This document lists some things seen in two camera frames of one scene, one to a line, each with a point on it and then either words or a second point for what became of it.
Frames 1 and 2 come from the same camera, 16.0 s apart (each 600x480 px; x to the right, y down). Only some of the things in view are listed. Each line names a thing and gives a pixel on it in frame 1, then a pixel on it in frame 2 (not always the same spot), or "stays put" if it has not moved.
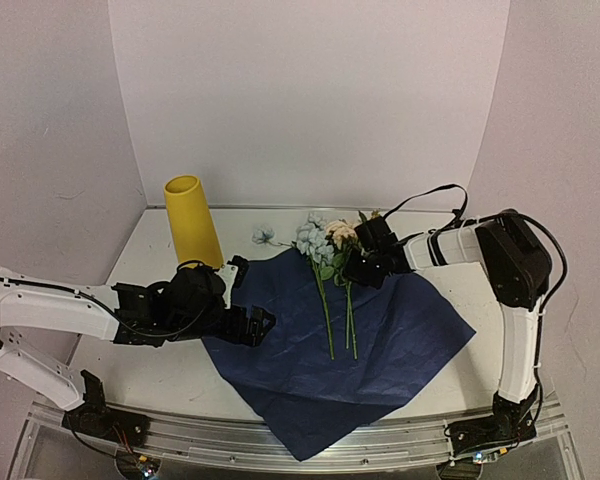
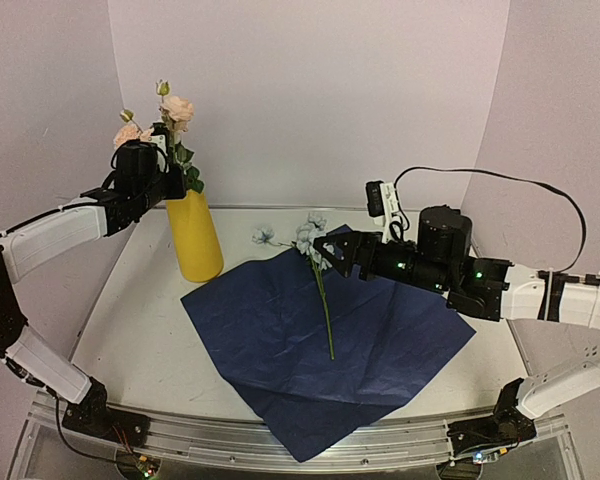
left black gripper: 256,333 to 180,187
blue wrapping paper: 339,355 stays put
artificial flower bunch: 342,233 to 175,113
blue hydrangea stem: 312,241 stays put
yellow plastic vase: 193,229 stays put
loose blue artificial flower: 264,234 stays put
